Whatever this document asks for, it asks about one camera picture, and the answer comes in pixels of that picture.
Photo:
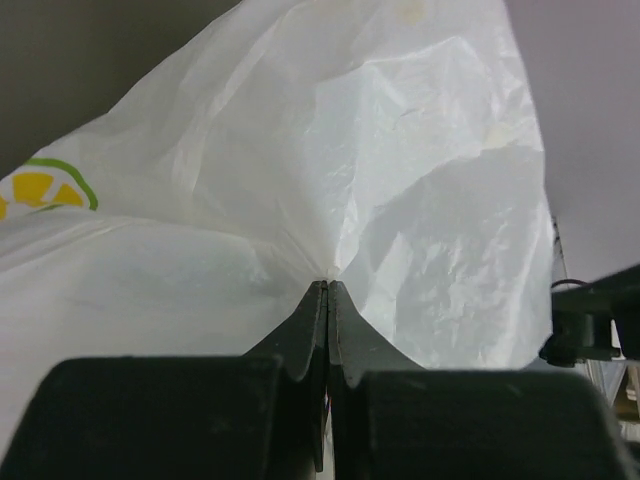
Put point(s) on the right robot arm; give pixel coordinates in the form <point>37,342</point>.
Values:
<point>595,321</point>

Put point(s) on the white plastic bag with fruit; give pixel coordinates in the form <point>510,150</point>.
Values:
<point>390,145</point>

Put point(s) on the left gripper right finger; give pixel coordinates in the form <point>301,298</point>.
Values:
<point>392,419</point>

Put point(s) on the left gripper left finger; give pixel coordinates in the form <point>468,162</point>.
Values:
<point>260,415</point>

